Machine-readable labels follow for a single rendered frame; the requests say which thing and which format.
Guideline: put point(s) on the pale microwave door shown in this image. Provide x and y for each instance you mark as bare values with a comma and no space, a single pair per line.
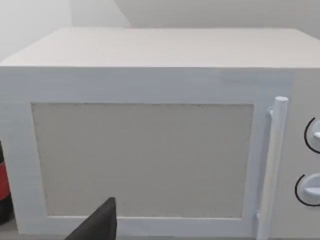
140,85

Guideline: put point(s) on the black and red bottle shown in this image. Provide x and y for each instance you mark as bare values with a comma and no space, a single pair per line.
3,185

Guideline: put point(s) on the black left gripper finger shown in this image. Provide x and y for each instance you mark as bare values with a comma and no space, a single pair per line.
102,221

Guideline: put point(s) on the pale microwave knob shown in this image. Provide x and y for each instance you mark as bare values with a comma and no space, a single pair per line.
315,136
310,190

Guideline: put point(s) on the pale microwave oven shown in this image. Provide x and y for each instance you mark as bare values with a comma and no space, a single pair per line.
160,50

